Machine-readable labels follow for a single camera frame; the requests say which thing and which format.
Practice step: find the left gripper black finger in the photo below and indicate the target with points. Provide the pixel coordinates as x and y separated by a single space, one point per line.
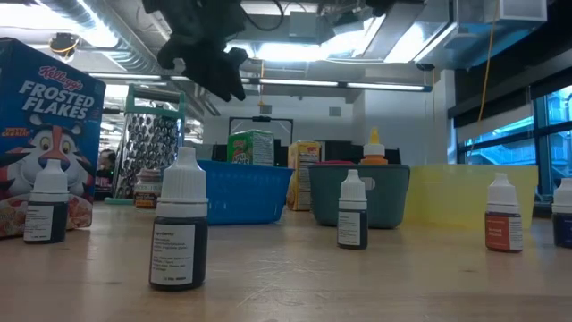
237 82
212 76

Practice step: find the green Apple Jacks cereal box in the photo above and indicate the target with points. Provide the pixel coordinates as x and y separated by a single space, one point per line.
243 147

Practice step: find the yellow Corn Pops cereal box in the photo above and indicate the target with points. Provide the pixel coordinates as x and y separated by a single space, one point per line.
301 154

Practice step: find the blue slotted plastic basket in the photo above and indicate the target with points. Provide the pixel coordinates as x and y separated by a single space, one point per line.
246 192

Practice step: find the glass jar of brown spice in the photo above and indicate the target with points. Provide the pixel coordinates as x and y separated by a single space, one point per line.
146 197

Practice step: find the yellow squeeze bottle white cap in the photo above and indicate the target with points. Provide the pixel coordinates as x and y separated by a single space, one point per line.
374 149

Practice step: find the orange-red dropper bottle white cap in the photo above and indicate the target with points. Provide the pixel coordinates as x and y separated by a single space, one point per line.
502 232

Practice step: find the dark blue dropper bottle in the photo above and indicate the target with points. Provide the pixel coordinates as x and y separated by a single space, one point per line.
564 228

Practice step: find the long ceiling light bar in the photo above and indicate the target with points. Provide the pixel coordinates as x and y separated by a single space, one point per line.
295 82

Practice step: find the black desk partition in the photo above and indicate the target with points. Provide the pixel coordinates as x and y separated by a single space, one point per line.
220 152

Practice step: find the dark dropper bottle white cap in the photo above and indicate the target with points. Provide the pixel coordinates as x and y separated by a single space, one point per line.
47 183
183 188

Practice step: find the person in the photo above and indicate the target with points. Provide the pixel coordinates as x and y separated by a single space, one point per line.
107 161

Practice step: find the grey-green plastic bin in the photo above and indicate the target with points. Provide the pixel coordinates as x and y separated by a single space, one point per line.
326 197

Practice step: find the teal dropper bottle white cap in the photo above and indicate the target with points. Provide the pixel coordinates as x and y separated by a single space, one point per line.
353 192

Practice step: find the blue Frosted Flakes cereal box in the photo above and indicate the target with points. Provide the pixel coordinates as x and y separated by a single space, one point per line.
49 103

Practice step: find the yellow translucent plastic bin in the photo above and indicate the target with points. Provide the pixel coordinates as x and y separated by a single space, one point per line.
447 197

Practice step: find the white ceiling unit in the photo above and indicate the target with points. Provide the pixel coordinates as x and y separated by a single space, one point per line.
514 10

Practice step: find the grey wall vent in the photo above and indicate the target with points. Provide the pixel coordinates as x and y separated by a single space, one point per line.
266 109
334 111

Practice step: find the black rectangular frame stand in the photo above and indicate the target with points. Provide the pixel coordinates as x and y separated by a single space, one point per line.
261 119

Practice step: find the spiral silver air duct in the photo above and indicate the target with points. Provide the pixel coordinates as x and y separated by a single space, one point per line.
125 49

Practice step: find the metal box grater teal frame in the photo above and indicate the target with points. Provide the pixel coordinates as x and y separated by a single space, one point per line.
149 143

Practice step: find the rectangular silver air duct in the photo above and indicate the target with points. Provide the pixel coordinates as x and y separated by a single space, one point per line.
402 40

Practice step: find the black ceiling camera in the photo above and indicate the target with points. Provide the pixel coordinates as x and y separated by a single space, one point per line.
425 66

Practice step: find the dark window frame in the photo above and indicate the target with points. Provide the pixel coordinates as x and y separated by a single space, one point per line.
540 134

